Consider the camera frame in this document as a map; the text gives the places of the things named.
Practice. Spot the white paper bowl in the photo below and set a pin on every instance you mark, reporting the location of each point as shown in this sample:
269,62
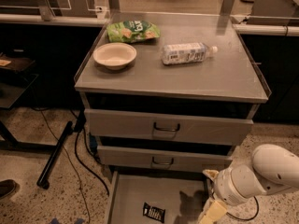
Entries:
114,56

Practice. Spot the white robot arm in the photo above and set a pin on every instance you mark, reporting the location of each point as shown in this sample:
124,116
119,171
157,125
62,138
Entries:
272,170

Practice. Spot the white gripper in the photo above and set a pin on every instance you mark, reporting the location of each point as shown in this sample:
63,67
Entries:
222,186

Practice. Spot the black rxbar chocolate bar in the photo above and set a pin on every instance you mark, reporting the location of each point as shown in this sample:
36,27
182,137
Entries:
153,212

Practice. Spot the green snack chip bag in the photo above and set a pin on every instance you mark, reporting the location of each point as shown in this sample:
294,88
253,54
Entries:
132,31

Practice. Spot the grey middle drawer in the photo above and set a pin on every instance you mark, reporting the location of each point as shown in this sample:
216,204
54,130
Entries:
162,160

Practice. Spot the grey top drawer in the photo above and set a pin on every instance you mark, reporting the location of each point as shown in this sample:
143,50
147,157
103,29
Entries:
175,128

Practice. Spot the clear plastic water bottle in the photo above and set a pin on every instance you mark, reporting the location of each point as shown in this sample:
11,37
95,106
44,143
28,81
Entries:
187,53

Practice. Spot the grey metal drawer cabinet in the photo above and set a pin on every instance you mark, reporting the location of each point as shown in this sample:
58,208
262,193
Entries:
228,85

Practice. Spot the dark shoe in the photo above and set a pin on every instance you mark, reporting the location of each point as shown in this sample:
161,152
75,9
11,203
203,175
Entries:
7,187

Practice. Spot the black table leg frame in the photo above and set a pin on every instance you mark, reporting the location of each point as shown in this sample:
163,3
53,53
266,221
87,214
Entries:
9,142

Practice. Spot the blue object on floor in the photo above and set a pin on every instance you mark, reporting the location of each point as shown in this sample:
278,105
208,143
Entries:
71,221

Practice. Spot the grey open bottom drawer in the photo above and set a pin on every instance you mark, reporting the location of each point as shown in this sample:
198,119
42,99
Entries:
181,195

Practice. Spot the grey rail counter ledge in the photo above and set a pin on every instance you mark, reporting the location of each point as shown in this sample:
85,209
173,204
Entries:
58,21

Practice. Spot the dark side table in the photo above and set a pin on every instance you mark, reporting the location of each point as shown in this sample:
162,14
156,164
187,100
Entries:
16,76

